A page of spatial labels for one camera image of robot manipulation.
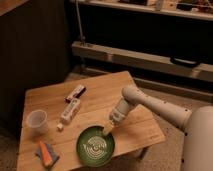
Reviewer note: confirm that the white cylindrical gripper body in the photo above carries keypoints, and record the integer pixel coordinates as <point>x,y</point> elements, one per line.
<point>120,111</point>

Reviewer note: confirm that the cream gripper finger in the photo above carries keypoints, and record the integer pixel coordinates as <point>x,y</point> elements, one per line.
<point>108,128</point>

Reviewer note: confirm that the green ceramic bowl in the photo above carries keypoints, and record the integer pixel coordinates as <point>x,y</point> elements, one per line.
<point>93,148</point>

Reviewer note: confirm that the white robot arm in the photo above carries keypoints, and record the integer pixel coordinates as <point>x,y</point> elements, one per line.
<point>197,125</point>

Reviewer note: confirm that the white plastic bottle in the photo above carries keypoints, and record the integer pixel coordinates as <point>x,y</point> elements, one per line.
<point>70,111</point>

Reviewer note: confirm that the red white snack bar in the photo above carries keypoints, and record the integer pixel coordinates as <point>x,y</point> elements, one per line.
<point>76,93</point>

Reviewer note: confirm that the small white cube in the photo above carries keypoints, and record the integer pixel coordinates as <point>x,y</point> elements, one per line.
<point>60,127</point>

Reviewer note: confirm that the wooden folding table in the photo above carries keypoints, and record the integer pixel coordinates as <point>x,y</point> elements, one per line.
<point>139,130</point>

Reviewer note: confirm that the orange blue sponge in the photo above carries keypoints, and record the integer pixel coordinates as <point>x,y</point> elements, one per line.
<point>46,154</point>

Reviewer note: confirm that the clear plastic cup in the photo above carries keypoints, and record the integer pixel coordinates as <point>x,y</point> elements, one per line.
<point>37,121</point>

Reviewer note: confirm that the metal shelf rack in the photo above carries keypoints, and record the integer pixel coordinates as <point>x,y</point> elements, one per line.
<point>145,39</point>

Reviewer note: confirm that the black handle on shelf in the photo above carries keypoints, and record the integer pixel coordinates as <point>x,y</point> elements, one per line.
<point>190,64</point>

